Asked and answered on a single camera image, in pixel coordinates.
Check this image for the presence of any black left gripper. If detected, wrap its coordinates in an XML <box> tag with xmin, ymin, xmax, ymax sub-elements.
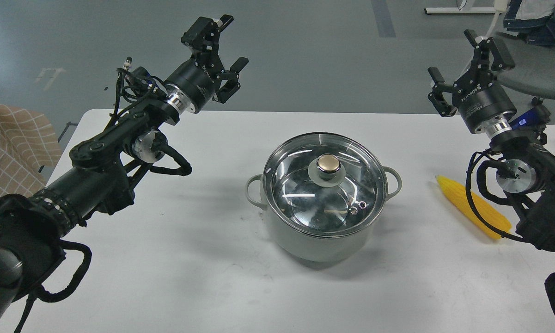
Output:
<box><xmin>165</xmin><ymin>14</ymin><xmax>249</xmax><ymax>114</ymax></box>

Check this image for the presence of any grey office chair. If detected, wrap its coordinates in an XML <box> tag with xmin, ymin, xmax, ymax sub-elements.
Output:
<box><xmin>486</xmin><ymin>23</ymin><xmax>555</xmax><ymax>100</ymax></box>

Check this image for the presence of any glass pot lid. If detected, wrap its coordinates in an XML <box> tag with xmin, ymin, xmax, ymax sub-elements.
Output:
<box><xmin>261</xmin><ymin>132</ymin><xmax>402</xmax><ymax>238</ymax></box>

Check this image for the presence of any white table leg base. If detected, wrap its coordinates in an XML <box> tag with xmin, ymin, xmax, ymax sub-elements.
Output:
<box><xmin>423</xmin><ymin>0</ymin><xmax>511</xmax><ymax>15</ymax></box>

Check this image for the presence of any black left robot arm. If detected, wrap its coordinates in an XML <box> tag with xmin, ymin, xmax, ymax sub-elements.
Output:
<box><xmin>0</xmin><ymin>14</ymin><xmax>249</xmax><ymax>333</ymax></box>

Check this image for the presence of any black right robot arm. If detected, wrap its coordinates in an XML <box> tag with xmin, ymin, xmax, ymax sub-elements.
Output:
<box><xmin>428</xmin><ymin>29</ymin><xmax>555</xmax><ymax>252</ymax></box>

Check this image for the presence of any yellow corn cob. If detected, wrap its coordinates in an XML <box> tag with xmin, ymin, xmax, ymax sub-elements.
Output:
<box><xmin>435</xmin><ymin>175</ymin><xmax>512</xmax><ymax>240</ymax></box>

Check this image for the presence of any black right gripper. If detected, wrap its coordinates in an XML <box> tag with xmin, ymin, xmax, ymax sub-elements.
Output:
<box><xmin>427</xmin><ymin>29</ymin><xmax>517</xmax><ymax>134</ymax></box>

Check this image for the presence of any grey steel cooking pot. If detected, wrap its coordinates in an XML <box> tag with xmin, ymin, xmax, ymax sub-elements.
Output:
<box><xmin>245</xmin><ymin>132</ymin><xmax>402</xmax><ymax>263</ymax></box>

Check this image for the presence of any beige checkered cloth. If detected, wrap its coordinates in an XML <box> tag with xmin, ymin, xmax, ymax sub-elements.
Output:
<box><xmin>0</xmin><ymin>104</ymin><xmax>62</xmax><ymax>197</ymax></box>

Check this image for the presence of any blue jeans clothing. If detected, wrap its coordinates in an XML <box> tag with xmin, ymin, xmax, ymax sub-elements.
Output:
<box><xmin>503</xmin><ymin>0</ymin><xmax>555</xmax><ymax>47</ymax></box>

